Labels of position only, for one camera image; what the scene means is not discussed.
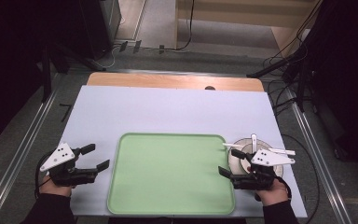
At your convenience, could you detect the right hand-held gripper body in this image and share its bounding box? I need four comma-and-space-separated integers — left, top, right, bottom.
230, 148, 296, 191

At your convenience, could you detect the black hanging cable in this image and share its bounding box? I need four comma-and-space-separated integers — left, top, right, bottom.
180, 0, 197, 52

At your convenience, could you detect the hand-held gripper black cable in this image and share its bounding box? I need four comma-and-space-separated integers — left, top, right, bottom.
34, 150, 55, 200
274, 175, 293, 200

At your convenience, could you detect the light wooden furniture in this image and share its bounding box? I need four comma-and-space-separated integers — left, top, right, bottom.
175, 0, 323, 59

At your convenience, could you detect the tangle of black cables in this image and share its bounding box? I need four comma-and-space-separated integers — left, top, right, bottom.
262, 46, 309, 118

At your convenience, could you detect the person's left hand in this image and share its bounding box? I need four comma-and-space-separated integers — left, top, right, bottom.
39, 175, 74, 198

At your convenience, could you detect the green plastic tray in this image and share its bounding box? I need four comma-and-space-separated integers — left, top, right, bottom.
106, 132, 236, 217

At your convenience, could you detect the right hand-held gripper black cable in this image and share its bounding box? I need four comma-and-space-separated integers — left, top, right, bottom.
274, 175, 293, 200

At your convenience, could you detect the white floor cable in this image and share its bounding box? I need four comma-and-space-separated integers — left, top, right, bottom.
101, 43, 119, 69

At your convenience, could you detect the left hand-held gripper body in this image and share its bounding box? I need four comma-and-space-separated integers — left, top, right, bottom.
39, 142, 99, 188

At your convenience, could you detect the black metal stand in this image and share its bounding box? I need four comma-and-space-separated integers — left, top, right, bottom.
246, 46, 311, 113
41, 43, 106, 104

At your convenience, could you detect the black cabinet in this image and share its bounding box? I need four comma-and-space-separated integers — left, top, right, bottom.
79, 0, 122, 62

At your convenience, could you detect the person's right hand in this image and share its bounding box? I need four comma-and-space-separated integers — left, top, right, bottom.
255, 176, 293, 207

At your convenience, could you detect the long black floor cable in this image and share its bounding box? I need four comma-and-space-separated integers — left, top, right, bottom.
279, 133, 321, 224

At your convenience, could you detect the white table cover sheet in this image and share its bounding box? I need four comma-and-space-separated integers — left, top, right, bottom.
60, 85, 309, 218

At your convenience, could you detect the white bowl with dark rim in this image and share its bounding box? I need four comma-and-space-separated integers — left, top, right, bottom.
240, 142, 274, 175

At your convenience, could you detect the dark curtain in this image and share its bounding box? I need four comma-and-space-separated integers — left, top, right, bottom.
304, 0, 358, 185
0, 0, 85, 150

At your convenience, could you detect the left hand-held gripper black cable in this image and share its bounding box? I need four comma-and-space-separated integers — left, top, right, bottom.
34, 150, 55, 200

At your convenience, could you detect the metal floor rail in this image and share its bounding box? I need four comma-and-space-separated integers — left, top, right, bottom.
283, 88, 353, 224
0, 88, 60, 224

